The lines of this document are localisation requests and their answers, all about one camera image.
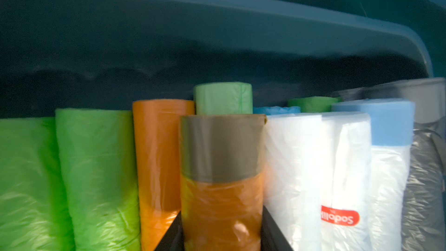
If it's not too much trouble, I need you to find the bright green bag roll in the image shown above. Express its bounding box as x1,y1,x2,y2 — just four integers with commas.
288,96,341,113

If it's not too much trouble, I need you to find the white roll red label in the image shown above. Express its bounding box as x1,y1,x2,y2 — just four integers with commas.
321,112,372,251

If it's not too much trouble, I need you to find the light green bag roll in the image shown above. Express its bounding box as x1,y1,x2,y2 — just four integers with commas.
55,109,141,251

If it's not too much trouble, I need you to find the green bag roll red label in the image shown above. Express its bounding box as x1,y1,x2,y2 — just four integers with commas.
193,82,253,115

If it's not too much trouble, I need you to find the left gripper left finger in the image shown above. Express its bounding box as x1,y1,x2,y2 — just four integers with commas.
154,212,183,251

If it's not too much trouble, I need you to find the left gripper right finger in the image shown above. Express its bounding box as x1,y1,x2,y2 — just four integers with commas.
261,206,293,251

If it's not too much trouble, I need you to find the small white roll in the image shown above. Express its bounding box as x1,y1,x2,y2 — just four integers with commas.
264,114,322,251

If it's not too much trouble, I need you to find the teal plastic storage box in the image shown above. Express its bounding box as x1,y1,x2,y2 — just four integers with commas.
1,0,433,118

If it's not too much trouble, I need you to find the blue bag roll gold end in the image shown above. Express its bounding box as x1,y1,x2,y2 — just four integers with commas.
253,106,301,116

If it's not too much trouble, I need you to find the white roll blue end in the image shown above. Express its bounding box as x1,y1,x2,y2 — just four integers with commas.
332,98,415,251

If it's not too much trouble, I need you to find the orange bag roll gold end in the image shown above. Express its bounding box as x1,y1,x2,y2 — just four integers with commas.
132,99,195,251

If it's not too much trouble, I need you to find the translucent grey roll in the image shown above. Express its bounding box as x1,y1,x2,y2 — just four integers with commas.
334,77,446,251

